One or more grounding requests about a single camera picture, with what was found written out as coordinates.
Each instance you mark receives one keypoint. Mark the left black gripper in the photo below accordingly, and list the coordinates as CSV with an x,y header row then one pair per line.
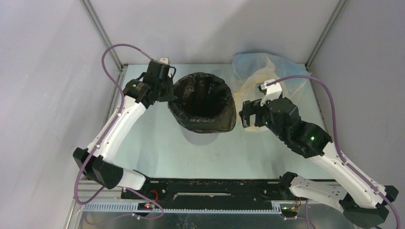
x,y
170,96

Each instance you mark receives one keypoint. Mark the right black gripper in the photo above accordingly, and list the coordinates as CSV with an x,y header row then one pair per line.
x,y
253,112

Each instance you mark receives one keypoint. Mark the black plastic trash bag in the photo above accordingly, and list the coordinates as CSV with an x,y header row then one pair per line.
x,y
203,104

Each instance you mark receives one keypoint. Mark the grey plastic trash bin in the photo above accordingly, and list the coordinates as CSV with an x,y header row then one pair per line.
x,y
199,139

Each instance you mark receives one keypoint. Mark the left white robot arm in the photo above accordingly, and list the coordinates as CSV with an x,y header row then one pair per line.
x,y
98,158

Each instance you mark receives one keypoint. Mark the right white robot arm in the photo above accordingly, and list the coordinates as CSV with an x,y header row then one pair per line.
x,y
361,200

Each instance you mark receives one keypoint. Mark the yellow translucent trash bag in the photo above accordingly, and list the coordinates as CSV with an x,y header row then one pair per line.
x,y
250,91

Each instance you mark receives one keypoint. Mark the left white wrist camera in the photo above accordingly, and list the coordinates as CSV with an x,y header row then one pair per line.
x,y
165,60

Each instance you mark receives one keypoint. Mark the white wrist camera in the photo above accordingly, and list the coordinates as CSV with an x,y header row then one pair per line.
x,y
270,90
165,60

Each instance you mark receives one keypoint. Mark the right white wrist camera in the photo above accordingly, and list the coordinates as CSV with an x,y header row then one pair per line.
x,y
270,90

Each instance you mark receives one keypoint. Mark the right aluminium frame post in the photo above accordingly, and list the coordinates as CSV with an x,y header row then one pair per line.
x,y
339,8

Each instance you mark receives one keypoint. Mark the aluminium frame post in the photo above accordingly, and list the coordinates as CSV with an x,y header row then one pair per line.
x,y
102,33
339,8

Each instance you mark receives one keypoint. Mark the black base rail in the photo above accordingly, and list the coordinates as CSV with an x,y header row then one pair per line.
x,y
233,194

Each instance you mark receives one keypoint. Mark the left aluminium frame post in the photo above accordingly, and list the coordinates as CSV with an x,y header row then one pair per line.
x,y
102,33

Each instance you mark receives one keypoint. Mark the grey slotted cable duct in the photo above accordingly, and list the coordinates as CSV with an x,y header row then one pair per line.
x,y
136,207

